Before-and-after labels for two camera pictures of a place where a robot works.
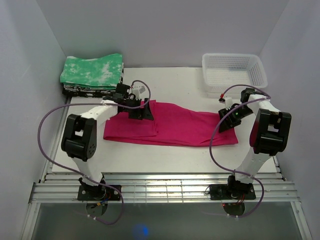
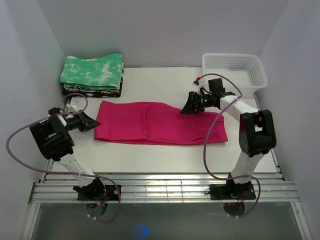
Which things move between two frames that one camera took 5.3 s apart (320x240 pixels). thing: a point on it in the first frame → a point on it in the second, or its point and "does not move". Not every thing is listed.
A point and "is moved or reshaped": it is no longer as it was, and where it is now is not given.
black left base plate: [98, 192] does not move
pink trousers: [172, 123] is moved or reshaped
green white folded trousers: [104, 73] does not move
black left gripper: [142, 113] → [87, 122]
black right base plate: [232, 191] does not move
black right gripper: [225, 124] → [192, 106]
